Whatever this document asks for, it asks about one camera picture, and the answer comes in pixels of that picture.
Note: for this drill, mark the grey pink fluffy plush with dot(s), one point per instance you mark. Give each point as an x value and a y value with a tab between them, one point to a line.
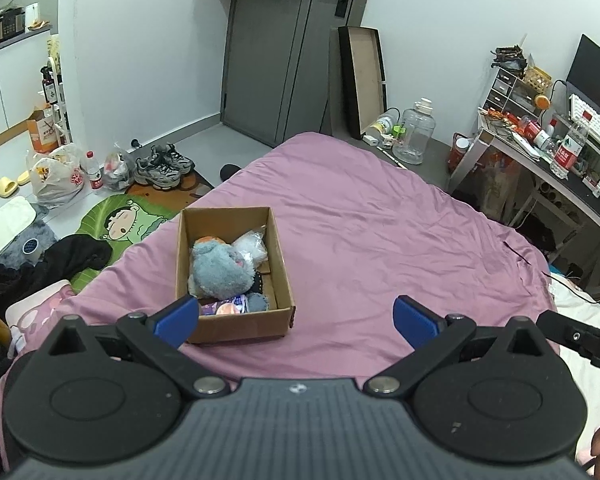
217	271

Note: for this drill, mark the white keyboard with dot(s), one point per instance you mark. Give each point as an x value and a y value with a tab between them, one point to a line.
577	108

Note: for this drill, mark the white plastic shopping bag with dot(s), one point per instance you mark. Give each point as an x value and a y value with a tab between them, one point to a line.
56	177

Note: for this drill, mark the green cartoon floor mat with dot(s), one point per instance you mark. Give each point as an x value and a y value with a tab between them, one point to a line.
123	220

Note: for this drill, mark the clear large water jug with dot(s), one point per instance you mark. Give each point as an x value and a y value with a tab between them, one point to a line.
416	129

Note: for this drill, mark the yellow slipper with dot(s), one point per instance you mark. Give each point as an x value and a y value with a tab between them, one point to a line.
8	187

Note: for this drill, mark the pink cartoon pillow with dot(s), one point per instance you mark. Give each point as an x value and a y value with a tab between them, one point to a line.
26	316

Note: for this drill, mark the black clothing pile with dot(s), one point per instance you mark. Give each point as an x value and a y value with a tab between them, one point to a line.
62	261

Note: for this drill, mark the desk drawer organizer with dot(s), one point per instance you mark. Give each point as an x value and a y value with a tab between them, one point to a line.
508	93

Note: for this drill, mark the hamburger plush toy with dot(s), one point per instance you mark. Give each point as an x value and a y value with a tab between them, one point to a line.
208	239

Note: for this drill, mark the water bottle on floor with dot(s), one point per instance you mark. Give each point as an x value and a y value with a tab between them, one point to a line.
93	171

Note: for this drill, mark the computer monitor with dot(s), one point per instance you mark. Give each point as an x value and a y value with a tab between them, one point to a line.
583	78

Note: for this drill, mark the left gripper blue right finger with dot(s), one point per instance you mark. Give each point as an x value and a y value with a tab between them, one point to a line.
436	342

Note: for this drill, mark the blue tissue packet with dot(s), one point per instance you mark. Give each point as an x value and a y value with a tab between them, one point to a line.
236	305

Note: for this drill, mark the dark grey door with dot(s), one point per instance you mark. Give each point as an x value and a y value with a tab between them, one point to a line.
281	64

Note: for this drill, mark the brown cardboard box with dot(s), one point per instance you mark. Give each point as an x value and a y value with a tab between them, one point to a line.
229	224

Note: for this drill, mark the flat framed cardboard panel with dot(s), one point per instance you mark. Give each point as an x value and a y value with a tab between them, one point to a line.
363	78

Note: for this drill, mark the grey plastic bag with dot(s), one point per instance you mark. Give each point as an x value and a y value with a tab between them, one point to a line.
118	170

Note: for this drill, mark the plastic water bottle red label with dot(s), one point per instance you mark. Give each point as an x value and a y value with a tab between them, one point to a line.
570	148

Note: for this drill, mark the small cardboard box on floor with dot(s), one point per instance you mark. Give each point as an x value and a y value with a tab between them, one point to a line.
42	131

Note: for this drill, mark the white kitchen cabinet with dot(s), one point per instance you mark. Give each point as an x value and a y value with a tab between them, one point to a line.
21	59

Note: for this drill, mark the black stitched cloth toy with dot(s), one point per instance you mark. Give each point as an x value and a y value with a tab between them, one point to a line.
257	285

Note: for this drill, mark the black slipper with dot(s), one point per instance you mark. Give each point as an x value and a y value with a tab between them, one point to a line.
228	171

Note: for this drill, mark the white desk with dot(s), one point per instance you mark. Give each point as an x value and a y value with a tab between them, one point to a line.
488	136

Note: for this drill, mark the grey sneakers pair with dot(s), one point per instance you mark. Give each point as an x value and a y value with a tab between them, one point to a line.
163	168

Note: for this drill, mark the clear bag white stuffing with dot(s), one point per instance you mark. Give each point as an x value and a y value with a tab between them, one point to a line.
251	246

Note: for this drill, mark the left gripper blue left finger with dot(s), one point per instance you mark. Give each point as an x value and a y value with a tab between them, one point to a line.
155	340

